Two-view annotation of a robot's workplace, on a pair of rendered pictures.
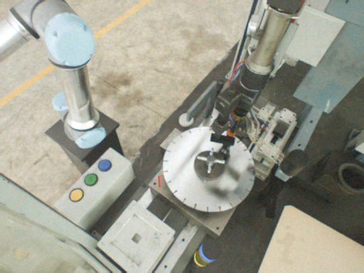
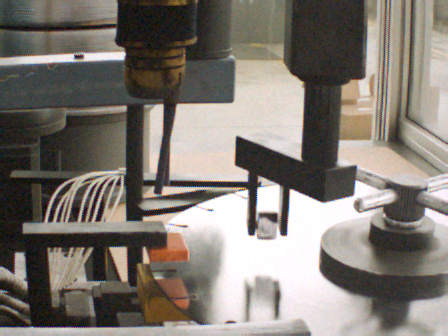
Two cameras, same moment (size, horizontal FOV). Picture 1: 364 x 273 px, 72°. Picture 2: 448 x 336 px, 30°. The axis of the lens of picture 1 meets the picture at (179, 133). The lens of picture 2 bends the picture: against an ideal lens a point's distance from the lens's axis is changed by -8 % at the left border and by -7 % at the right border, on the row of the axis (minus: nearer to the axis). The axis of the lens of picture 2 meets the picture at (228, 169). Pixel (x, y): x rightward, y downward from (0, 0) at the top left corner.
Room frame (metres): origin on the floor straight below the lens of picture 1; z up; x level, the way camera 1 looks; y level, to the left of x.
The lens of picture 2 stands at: (0.84, 0.19, 1.17)
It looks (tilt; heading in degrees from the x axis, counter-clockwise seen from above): 17 degrees down; 226
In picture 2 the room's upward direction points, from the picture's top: 2 degrees clockwise
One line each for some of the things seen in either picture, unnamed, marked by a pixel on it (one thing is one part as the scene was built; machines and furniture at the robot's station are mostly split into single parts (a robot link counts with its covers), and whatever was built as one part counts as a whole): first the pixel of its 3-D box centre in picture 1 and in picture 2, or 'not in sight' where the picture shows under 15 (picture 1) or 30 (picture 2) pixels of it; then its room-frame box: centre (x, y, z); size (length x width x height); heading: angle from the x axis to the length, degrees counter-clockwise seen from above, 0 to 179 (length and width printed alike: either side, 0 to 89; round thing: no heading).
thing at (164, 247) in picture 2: (234, 129); (103, 277); (0.55, -0.22, 0.95); 0.10 x 0.03 x 0.07; 148
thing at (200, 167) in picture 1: (209, 163); (401, 238); (0.38, -0.11, 0.96); 0.11 x 0.11 x 0.03
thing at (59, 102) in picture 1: (71, 107); not in sight; (0.62, 0.46, 0.91); 0.13 x 0.12 x 0.14; 41
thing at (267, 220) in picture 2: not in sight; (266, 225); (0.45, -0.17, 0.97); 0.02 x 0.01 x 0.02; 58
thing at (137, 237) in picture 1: (138, 242); not in sight; (0.13, 0.11, 0.82); 0.18 x 0.18 x 0.15; 58
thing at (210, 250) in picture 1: (210, 249); not in sight; (0.08, -0.09, 1.14); 0.05 x 0.04 x 0.03; 58
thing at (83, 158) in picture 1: (99, 161); not in sight; (0.62, 0.47, 0.37); 0.40 x 0.40 x 0.75; 58
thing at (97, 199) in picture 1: (99, 189); not in sight; (0.31, 0.29, 0.82); 0.28 x 0.11 x 0.15; 148
